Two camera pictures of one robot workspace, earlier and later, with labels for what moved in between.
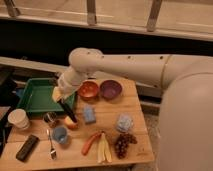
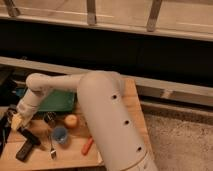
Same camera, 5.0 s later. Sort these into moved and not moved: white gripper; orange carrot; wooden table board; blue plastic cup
Moved: white gripper
Not moved: wooden table board; blue plastic cup; orange carrot
